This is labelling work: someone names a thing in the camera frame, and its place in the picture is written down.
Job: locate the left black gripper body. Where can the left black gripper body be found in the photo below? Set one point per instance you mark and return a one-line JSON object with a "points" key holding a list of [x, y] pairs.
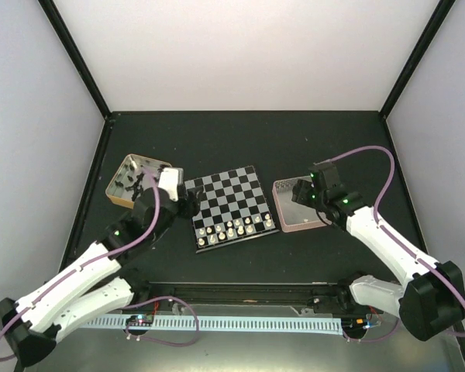
{"points": [[189, 207]]}

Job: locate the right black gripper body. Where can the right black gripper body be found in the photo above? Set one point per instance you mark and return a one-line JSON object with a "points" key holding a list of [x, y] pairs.
{"points": [[316, 201]]}

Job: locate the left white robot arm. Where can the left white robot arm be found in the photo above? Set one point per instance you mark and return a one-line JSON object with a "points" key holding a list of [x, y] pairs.
{"points": [[101, 280]]}

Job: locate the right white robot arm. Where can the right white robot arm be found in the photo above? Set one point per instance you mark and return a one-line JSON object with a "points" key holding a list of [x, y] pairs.
{"points": [[428, 297]]}

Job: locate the black white chess board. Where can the black white chess board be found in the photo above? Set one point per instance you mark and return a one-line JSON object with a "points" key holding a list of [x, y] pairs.
{"points": [[228, 196]]}

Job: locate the small circuit board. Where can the small circuit board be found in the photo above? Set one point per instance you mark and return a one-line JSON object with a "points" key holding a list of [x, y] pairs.
{"points": [[140, 320]]}

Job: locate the pink tin box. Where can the pink tin box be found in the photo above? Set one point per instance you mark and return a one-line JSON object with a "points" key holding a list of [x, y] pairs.
{"points": [[294, 217]]}

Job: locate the gold tin box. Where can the gold tin box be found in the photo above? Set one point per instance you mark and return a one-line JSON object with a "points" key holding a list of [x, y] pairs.
{"points": [[131, 179]]}

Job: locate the black aluminium frame rail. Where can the black aluminium frame rail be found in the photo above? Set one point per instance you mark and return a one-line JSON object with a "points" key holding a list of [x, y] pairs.
{"points": [[330, 297]]}

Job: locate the white slotted cable duct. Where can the white slotted cable duct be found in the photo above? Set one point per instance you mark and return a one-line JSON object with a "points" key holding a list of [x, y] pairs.
{"points": [[328, 326]]}

